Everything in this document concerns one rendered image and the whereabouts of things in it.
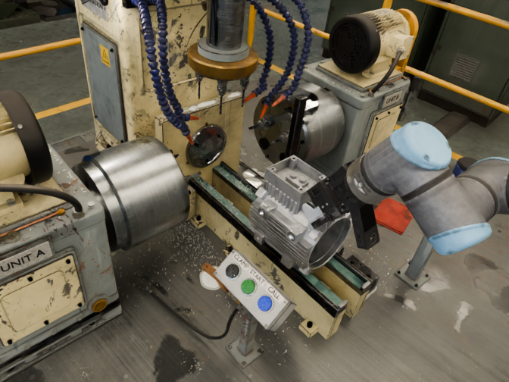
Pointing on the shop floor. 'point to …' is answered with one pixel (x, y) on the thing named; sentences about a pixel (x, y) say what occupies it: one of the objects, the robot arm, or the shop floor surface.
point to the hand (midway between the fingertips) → (313, 227)
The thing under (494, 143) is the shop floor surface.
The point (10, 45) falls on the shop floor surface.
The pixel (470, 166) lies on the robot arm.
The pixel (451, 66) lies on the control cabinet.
